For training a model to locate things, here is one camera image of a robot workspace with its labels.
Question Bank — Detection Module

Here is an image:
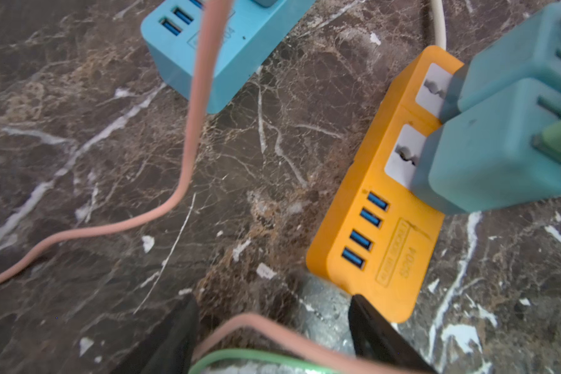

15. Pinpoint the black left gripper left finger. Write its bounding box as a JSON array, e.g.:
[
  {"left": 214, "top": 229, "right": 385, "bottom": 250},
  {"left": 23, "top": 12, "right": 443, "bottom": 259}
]
[{"left": 112, "top": 294, "right": 199, "bottom": 373}]

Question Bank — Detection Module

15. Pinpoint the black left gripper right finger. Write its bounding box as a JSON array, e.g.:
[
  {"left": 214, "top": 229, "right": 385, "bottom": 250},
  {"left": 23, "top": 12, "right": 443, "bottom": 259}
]
[{"left": 348, "top": 295, "right": 436, "bottom": 373}]

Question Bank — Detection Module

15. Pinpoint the green charging cable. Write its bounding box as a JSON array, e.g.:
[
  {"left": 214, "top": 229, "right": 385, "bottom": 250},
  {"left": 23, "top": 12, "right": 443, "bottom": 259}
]
[{"left": 188, "top": 348, "right": 342, "bottom": 374}]

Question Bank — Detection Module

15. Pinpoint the teal USB charger adapter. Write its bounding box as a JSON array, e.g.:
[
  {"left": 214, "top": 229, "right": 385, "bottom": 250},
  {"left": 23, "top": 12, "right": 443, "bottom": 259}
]
[
  {"left": 410, "top": 78, "right": 561, "bottom": 215},
  {"left": 439, "top": 2, "right": 561, "bottom": 123}
]

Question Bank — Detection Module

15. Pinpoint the orange power strip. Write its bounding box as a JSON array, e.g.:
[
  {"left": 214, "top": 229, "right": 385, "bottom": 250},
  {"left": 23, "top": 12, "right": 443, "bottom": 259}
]
[{"left": 306, "top": 46, "right": 462, "bottom": 324}]

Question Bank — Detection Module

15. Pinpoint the blue power strip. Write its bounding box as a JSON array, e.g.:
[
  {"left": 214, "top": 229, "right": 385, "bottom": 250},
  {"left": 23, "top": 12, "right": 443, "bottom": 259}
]
[{"left": 140, "top": 0, "right": 313, "bottom": 115}]

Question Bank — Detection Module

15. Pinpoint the white power strip cord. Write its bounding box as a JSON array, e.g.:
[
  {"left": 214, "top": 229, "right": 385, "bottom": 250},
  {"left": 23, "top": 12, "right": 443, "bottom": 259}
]
[{"left": 429, "top": 0, "right": 448, "bottom": 51}]

